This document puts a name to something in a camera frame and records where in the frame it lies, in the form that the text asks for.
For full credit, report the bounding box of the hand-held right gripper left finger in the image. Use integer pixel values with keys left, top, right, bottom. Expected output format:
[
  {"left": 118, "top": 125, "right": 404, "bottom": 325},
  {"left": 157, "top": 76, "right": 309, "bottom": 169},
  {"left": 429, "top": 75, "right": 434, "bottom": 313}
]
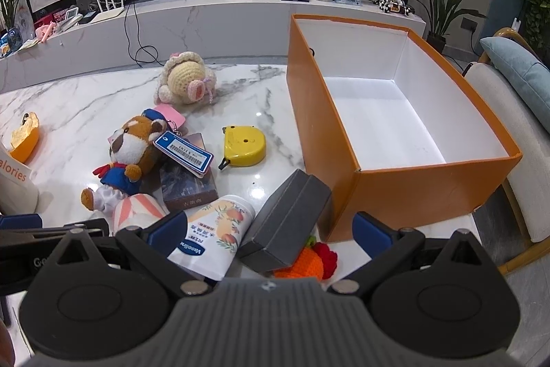
[{"left": 56, "top": 212, "right": 214, "bottom": 298}]

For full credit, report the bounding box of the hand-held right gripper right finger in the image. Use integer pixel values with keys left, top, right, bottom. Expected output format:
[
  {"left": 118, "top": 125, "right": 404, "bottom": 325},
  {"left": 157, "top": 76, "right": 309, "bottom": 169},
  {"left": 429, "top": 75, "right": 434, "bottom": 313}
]
[{"left": 327, "top": 211, "right": 499, "bottom": 296}]

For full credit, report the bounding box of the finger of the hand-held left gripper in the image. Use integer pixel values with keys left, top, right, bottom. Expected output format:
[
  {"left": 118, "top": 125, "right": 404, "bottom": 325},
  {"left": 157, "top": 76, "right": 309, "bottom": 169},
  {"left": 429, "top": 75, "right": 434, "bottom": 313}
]
[{"left": 0, "top": 213, "right": 110, "bottom": 249}]

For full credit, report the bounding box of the orange cardboard box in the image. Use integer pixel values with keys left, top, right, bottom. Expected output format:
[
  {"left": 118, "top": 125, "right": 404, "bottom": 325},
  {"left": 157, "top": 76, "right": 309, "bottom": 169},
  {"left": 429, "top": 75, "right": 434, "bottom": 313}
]
[{"left": 286, "top": 14, "right": 523, "bottom": 244}]

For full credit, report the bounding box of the grey textured case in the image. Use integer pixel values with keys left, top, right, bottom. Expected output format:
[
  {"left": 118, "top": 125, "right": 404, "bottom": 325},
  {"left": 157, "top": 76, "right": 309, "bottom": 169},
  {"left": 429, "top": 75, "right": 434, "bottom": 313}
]
[{"left": 237, "top": 169, "right": 333, "bottom": 273}]

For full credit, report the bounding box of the brown plush raccoon toy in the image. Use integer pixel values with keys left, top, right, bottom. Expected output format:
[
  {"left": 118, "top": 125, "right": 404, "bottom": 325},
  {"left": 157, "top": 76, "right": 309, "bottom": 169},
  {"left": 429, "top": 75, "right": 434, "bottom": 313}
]
[{"left": 81, "top": 109, "right": 169, "bottom": 212}]

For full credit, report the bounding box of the white tote bag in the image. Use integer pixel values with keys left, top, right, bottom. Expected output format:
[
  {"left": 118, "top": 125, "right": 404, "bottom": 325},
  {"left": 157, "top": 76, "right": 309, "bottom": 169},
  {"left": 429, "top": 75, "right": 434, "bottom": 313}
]
[{"left": 0, "top": 141, "right": 39, "bottom": 217}]

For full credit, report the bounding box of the striped pink white ball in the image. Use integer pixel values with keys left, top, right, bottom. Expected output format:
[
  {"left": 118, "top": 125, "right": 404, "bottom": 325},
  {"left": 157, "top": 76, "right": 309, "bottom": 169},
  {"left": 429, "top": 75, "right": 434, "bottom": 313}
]
[{"left": 112, "top": 194, "right": 169, "bottom": 236}]

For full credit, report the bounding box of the dark printed card box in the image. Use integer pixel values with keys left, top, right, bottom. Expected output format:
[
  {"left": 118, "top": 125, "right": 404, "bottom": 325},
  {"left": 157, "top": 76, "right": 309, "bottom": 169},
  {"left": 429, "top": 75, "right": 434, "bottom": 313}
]
[{"left": 159, "top": 132, "right": 220, "bottom": 213}]

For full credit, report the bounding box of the red crochet toy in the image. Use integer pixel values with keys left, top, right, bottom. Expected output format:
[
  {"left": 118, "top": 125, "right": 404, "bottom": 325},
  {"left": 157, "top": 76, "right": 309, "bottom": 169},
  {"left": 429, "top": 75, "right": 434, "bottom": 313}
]
[{"left": 311, "top": 242, "right": 339, "bottom": 279}]

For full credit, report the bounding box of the white tube with orange print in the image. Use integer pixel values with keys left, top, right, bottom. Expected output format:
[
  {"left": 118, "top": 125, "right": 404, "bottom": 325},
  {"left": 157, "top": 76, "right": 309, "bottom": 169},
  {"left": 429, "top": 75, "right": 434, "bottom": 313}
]
[{"left": 167, "top": 195, "right": 256, "bottom": 282}]

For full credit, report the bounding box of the orange crochet carrot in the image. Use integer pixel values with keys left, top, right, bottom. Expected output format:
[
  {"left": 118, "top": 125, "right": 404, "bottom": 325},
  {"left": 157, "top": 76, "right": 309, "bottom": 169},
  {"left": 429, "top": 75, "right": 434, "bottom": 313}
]
[{"left": 273, "top": 236, "right": 325, "bottom": 279}]

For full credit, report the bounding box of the orange peel-shaped object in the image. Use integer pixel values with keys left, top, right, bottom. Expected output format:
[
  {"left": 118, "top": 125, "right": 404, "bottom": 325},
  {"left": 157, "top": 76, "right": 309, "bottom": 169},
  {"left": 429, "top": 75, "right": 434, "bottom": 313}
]
[{"left": 9, "top": 112, "right": 41, "bottom": 162}]

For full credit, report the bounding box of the blue white hang tag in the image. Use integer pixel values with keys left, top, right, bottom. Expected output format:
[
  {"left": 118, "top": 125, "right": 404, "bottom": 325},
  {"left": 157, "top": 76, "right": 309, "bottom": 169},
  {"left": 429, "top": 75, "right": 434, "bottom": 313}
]
[{"left": 154, "top": 130, "right": 214, "bottom": 179}]

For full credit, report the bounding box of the yellow tape measure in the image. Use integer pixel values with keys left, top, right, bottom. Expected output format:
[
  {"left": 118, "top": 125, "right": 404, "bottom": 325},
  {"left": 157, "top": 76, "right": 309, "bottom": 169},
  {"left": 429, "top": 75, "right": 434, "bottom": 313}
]
[{"left": 218, "top": 125, "right": 267, "bottom": 171}]

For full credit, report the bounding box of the pink card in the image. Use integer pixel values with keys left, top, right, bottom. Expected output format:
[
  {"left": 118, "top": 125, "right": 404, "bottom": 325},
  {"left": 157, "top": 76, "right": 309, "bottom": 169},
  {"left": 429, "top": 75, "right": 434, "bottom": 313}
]
[{"left": 152, "top": 105, "right": 186, "bottom": 132}]

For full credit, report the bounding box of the cream pink crochet doll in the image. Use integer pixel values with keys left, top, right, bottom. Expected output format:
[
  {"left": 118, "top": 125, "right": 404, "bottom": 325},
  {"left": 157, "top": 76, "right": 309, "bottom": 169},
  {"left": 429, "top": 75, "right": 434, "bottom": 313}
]
[{"left": 154, "top": 51, "right": 218, "bottom": 105}]

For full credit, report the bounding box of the cream wooden armchair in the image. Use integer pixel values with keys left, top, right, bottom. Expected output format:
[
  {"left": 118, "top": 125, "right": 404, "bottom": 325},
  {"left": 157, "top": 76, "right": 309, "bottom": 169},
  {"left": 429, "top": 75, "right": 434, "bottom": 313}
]
[{"left": 462, "top": 27, "right": 550, "bottom": 276}]

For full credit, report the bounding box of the blue box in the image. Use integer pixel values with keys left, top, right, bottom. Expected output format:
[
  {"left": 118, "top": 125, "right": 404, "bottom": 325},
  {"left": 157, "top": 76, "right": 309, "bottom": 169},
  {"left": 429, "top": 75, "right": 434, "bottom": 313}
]
[{"left": 0, "top": 27, "right": 22, "bottom": 58}]

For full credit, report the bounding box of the pink toy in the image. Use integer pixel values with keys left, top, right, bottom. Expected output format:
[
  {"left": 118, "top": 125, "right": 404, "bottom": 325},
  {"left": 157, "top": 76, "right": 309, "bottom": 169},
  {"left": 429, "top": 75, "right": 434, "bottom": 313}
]
[{"left": 36, "top": 23, "right": 59, "bottom": 43}]

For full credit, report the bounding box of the white tablet stand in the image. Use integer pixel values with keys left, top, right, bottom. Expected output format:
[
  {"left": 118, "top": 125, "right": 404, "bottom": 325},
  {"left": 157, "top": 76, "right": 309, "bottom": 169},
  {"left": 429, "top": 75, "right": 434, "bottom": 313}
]
[{"left": 56, "top": 6, "right": 83, "bottom": 32}]

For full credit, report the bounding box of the white marble media console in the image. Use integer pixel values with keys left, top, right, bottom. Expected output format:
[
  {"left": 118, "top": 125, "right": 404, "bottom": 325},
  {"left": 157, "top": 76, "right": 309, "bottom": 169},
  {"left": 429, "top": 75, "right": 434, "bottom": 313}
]
[{"left": 0, "top": 0, "right": 427, "bottom": 93}]

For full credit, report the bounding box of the blue cushion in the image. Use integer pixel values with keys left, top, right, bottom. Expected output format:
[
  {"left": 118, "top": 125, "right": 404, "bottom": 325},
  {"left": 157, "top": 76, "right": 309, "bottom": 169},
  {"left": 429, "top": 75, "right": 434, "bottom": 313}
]
[{"left": 479, "top": 36, "right": 550, "bottom": 121}]

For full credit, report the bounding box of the small grassy potted plant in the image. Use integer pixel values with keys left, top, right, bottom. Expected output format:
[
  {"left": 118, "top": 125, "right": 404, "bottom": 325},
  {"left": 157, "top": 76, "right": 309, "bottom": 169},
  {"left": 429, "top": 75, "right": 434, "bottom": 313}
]
[{"left": 0, "top": 0, "right": 33, "bottom": 33}]

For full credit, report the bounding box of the potted long-leaf plant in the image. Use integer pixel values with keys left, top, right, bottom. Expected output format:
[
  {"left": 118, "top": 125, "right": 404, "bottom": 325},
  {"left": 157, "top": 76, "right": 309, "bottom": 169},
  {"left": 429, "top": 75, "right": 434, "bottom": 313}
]
[{"left": 406, "top": 0, "right": 495, "bottom": 54}]

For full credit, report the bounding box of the black white toy car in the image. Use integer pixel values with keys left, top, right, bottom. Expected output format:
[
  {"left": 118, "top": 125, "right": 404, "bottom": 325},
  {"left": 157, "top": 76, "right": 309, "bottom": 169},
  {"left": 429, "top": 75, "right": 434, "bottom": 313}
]
[{"left": 378, "top": 0, "right": 416, "bottom": 16}]

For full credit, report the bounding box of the black cable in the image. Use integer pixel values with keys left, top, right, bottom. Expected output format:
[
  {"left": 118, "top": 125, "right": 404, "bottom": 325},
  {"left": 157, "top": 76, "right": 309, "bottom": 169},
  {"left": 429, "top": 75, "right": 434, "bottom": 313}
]
[{"left": 124, "top": 0, "right": 166, "bottom": 69}]

